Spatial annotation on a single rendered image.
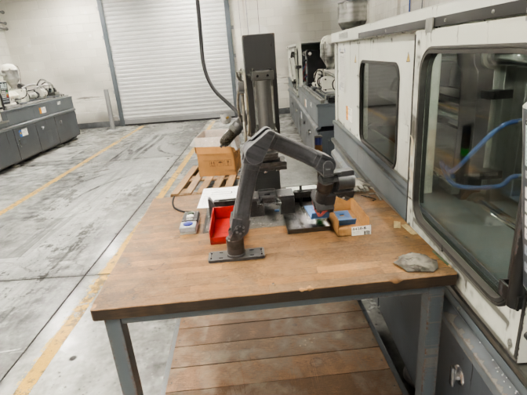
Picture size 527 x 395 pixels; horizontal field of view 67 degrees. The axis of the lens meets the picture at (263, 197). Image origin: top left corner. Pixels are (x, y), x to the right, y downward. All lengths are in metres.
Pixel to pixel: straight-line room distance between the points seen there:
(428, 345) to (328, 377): 0.58
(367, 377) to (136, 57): 10.21
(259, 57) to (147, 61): 9.55
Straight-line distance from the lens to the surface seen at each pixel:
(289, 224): 1.61
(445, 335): 1.65
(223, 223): 1.72
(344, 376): 1.95
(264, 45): 1.73
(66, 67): 12.00
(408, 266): 1.36
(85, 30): 11.75
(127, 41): 11.34
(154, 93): 11.22
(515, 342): 1.20
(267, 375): 1.96
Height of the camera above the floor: 1.58
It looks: 20 degrees down
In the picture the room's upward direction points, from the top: 5 degrees counter-clockwise
